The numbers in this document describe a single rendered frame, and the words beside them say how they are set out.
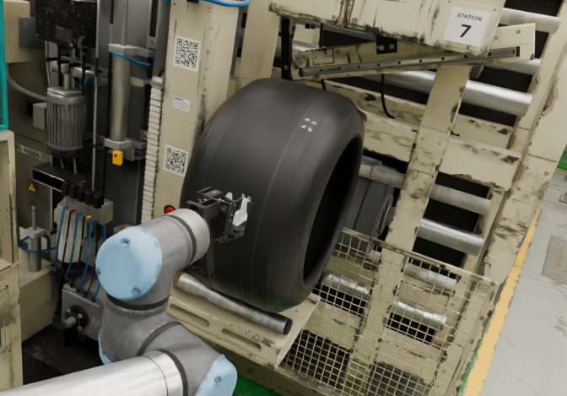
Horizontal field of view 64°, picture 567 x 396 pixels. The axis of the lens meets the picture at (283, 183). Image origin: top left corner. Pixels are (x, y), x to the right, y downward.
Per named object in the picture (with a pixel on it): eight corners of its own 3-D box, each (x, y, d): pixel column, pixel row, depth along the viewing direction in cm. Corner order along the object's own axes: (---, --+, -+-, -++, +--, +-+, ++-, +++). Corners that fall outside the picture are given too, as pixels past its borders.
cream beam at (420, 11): (266, 12, 130) (274, -45, 125) (297, 15, 153) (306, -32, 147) (486, 59, 112) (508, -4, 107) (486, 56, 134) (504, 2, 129)
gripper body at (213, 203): (245, 198, 85) (213, 213, 74) (237, 239, 88) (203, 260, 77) (211, 185, 88) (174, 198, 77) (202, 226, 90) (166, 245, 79)
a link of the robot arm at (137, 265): (85, 290, 64) (94, 225, 61) (143, 261, 76) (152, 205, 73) (139, 317, 61) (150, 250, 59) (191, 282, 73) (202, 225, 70)
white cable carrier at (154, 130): (139, 231, 140) (152, 75, 122) (150, 225, 144) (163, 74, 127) (151, 235, 138) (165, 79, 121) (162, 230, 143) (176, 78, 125)
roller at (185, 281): (173, 289, 130) (173, 278, 127) (183, 279, 133) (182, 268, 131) (285, 339, 119) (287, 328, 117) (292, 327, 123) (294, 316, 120)
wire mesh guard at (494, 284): (218, 342, 194) (243, 193, 168) (221, 339, 196) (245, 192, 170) (430, 442, 167) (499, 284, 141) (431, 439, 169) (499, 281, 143)
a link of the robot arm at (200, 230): (191, 277, 73) (142, 255, 75) (207, 266, 77) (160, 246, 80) (201, 225, 70) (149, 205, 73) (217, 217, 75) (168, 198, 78)
